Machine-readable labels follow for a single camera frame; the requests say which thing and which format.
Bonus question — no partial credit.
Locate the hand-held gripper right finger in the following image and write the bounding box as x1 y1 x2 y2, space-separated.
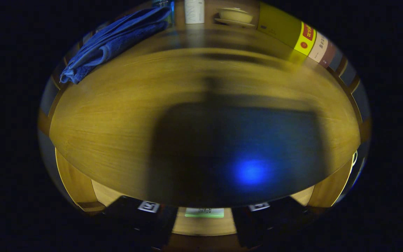
231 197 314 249

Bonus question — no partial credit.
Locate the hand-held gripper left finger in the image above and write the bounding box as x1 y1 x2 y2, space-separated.
102 196 179 250

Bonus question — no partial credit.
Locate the wooden drawer with black knob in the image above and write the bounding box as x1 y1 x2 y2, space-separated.
55 149 358 252

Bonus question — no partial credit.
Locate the white packet with green label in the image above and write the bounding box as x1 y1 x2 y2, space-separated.
185 207 225 218

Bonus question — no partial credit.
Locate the wooden countertop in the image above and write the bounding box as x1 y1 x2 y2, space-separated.
49 26 361 208

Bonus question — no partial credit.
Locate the brown book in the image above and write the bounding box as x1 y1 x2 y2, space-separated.
320 40 337 69

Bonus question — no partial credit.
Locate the blue folded towel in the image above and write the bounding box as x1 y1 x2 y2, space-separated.
60 6 172 84

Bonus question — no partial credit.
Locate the yellow book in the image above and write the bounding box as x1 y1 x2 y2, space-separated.
256 2 317 56

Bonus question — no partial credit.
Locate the beige ceramic teacup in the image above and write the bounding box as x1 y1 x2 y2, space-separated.
219 8 253 23

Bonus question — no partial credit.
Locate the white pump bottle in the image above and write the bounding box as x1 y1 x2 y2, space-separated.
184 0 205 25

